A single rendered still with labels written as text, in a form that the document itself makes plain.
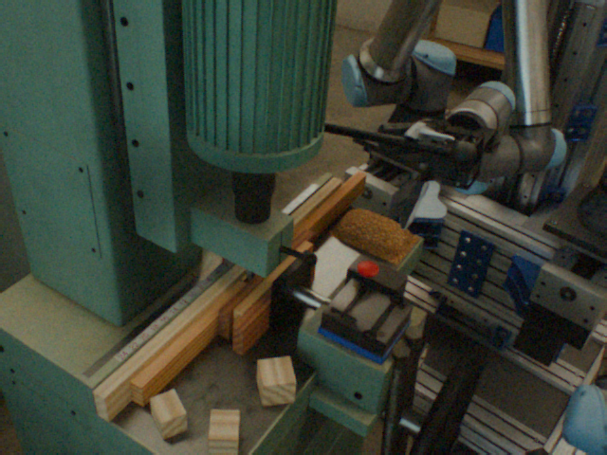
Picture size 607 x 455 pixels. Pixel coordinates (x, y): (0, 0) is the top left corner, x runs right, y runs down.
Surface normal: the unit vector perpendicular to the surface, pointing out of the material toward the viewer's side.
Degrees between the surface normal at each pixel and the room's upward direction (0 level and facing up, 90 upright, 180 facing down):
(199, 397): 0
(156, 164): 90
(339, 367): 90
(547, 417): 0
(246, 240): 90
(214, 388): 0
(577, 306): 90
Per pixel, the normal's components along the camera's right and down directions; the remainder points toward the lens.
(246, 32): -0.11, 0.61
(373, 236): -0.28, -0.24
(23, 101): -0.53, 0.50
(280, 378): 0.07, -0.78
